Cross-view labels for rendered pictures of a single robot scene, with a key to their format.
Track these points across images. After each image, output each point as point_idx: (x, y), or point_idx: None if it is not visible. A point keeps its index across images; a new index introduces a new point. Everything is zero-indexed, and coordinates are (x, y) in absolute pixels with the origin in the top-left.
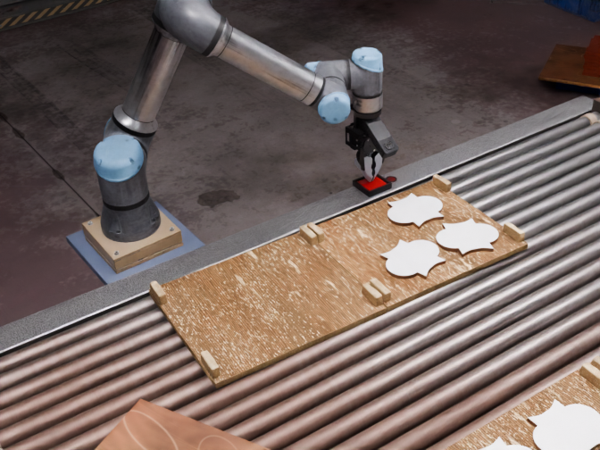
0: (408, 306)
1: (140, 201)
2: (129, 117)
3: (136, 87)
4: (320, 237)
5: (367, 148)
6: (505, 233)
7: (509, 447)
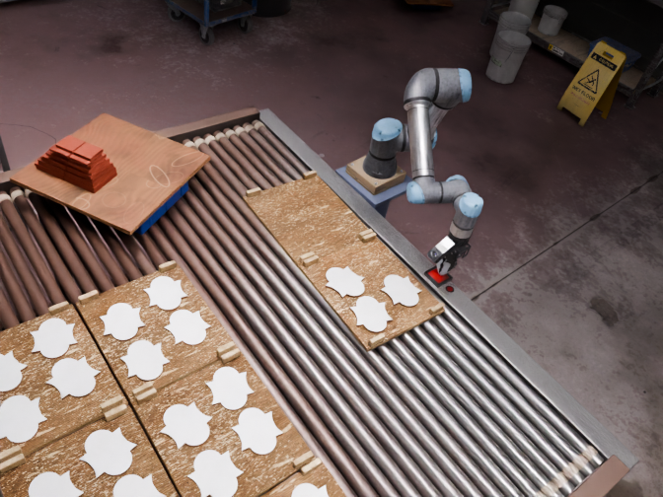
0: (305, 280)
1: (375, 156)
2: None
3: None
4: (362, 239)
5: None
6: None
7: (179, 298)
